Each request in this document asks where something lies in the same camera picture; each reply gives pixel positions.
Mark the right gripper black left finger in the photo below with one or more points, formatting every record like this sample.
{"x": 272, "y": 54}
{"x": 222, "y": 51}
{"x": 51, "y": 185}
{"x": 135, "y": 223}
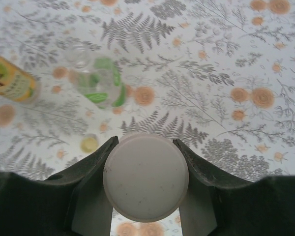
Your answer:
{"x": 39, "y": 209}

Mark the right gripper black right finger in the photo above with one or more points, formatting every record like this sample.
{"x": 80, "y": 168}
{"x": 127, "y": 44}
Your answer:
{"x": 248, "y": 209}

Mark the pale yellow bottle cap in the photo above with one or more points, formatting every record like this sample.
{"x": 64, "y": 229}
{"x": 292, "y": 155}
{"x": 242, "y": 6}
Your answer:
{"x": 89, "y": 143}

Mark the white bottle cap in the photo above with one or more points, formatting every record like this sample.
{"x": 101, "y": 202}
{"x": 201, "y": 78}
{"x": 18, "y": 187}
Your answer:
{"x": 145, "y": 177}

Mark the yellow label tea bottle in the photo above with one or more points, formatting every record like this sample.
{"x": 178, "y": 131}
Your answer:
{"x": 12, "y": 78}

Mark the small green label bottle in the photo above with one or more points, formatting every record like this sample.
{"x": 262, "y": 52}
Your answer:
{"x": 100, "y": 83}

